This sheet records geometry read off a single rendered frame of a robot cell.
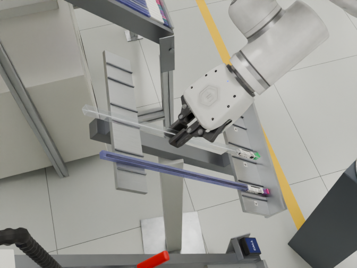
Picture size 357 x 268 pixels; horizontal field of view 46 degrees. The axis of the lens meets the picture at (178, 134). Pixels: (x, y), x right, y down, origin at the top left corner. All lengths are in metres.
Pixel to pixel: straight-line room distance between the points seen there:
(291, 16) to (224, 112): 0.19
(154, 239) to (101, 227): 0.24
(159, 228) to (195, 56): 0.97
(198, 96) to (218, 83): 0.04
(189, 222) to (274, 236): 0.36
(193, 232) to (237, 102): 1.16
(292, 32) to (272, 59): 0.05
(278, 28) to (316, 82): 1.61
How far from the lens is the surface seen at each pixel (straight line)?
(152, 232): 1.84
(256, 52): 0.73
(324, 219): 1.51
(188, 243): 1.82
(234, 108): 0.73
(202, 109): 0.75
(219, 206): 1.89
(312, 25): 0.73
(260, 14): 0.72
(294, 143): 2.09
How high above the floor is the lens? 1.76
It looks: 60 degrees down
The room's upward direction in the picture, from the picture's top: straight up
